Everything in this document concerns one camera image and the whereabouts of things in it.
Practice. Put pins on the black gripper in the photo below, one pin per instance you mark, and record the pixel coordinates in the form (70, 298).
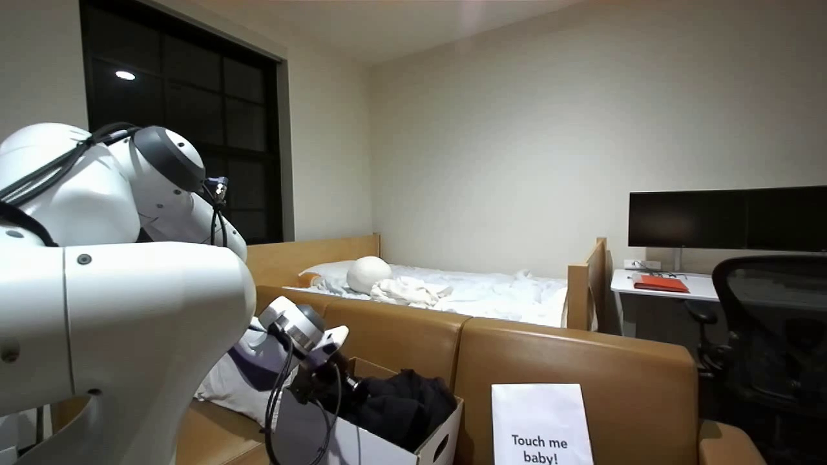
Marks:
(313, 386)

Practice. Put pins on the cardboard box with white front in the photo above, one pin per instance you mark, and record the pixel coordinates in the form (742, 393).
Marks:
(388, 442)

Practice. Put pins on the brown cardboard box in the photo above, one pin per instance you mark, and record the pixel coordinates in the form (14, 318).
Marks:
(405, 332)

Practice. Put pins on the white square pillow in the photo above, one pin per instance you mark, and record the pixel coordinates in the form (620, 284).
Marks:
(235, 389)

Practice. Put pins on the round white pillow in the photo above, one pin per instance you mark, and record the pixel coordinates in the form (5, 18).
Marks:
(368, 274)

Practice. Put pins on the crumpled white blanket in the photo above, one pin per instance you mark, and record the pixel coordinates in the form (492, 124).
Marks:
(418, 292)

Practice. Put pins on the white bed mattress sheet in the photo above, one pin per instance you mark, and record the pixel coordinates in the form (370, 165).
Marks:
(501, 298)

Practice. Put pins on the white paper sign with text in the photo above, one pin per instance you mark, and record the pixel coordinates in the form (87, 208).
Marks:
(540, 417)

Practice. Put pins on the white desk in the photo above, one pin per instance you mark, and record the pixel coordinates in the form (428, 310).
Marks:
(662, 298)

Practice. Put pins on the red book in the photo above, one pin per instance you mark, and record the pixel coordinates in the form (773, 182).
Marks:
(662, 283)

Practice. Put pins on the black wide monitor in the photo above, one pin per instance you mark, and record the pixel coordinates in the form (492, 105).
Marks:
(733, 221)

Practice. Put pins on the black mesh office chair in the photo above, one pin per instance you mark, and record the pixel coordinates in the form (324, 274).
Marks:
(777, 345)

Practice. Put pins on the dark window with black frame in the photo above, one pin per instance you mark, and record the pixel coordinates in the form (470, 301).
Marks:
(224, 111)

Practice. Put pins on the wooden bed frame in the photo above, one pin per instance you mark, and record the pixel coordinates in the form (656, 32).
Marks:
(587, 292)

